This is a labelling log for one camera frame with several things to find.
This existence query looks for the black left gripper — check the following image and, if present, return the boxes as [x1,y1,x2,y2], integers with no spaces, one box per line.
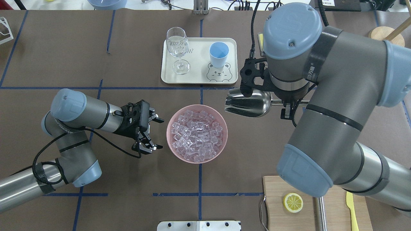
[113,100,165,155]

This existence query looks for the metal ice scoop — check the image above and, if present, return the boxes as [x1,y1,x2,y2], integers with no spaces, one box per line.
[224,87,310,118]

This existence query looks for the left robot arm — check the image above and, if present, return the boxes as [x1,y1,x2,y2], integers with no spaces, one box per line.
[0,88,164,212]

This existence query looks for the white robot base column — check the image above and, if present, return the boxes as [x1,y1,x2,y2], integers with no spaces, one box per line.
[157,220,242,231]

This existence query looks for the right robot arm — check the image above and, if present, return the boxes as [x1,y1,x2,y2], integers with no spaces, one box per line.
[263,2,410,217]

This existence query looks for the pile of clear ice cubes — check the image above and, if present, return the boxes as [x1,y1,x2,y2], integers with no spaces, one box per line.
[171,110,223,162]

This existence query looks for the blue plastic cup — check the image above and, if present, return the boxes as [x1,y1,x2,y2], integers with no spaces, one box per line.
[209,41,229,68]

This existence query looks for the pink bowl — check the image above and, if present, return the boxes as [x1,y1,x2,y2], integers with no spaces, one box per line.
[166,105,228,164]

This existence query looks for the cream bear tray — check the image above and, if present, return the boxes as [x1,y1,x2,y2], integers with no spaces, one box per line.
[161,38,238,84]

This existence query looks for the grey yellow folded cloth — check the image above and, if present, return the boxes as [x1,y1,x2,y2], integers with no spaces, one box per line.
[258,33,265,57]

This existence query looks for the lemon half slice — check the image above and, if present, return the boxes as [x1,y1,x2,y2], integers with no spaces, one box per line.
[282,193,304,213]

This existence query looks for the clear wine glass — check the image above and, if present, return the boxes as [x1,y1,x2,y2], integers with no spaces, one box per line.
[166,27,190,75]

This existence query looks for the wooden cutting board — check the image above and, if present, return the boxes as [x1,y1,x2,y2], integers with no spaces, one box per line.
[259,175,373,231]

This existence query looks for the yellow plastic knife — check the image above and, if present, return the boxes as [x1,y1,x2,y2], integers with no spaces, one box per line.
[345,191,359,231]

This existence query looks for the wooden paper towel stand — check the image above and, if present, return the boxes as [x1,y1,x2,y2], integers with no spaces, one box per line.
[368,17,411,47]

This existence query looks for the blue bowl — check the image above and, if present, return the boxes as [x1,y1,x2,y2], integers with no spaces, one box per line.
[88,0,128,10]

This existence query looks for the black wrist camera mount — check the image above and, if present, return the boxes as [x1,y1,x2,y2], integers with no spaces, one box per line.
[240,57,273,98]

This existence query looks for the metal knife handle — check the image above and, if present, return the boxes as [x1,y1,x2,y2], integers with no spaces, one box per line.
[313,196,327,231]

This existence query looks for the aluminium frame post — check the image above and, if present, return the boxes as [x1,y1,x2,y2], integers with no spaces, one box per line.
[193,0,209,15]

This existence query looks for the white wire cup rack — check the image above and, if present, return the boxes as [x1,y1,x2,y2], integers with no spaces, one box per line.
[0,17,14,44]

